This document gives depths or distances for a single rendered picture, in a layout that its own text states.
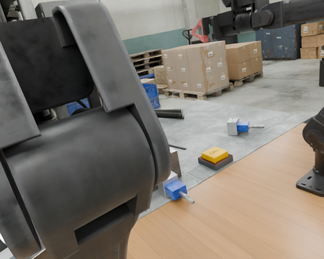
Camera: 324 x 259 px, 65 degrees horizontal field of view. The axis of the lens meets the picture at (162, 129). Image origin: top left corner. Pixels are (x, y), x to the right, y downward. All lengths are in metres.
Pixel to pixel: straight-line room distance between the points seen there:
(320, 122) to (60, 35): 0.62
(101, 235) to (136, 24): 7.92
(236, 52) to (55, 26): 5.04
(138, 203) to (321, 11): 0.58
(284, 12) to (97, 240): 0.62
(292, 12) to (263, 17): 0.06
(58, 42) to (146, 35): 7.97
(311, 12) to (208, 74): 3.93
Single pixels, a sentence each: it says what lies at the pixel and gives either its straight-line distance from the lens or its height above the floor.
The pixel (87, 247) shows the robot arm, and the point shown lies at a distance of 0.19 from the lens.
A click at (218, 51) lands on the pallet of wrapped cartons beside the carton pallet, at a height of 0.77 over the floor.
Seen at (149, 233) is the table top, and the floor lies 0.80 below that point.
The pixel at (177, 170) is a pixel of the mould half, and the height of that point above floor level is 0.83.
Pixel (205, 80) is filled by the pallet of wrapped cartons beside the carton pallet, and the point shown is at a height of 0.35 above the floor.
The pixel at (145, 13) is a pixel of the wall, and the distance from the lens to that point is 8.22.
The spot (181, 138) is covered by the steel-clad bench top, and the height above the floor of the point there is 0.80.
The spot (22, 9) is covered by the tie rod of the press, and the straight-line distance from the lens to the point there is 1.35.
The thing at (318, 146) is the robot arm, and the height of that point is 0.89.
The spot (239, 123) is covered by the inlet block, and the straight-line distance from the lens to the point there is 1.02.
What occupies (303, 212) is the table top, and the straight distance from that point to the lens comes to 0.66.
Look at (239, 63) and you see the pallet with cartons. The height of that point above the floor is 0.44.
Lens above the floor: 1.21
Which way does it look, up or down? 20 degrees down
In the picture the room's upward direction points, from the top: 11 degrees counter-clockwise
